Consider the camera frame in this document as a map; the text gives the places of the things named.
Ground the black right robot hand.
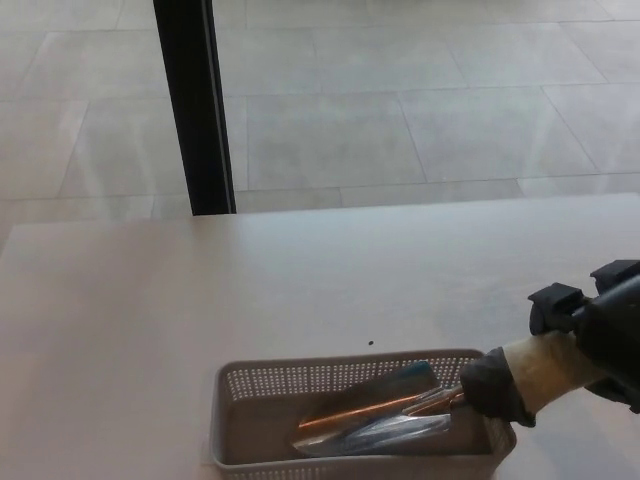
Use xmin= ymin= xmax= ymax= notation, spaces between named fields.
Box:
xmin=527 ymin=258 xmax=640 ymax=416

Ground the black vertical post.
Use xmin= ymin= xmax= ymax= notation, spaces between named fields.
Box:
xmin=152 ymin=0 xmax=238 ymax=216

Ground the steel garden trowel cream handle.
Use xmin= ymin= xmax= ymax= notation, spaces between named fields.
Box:
xmin=285 ymin=332 xmax=609 ymax=459

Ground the grey perforated plastic basket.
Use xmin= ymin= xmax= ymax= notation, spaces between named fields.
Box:
xmin=213 ymin=348 xmax=518 ymax=480

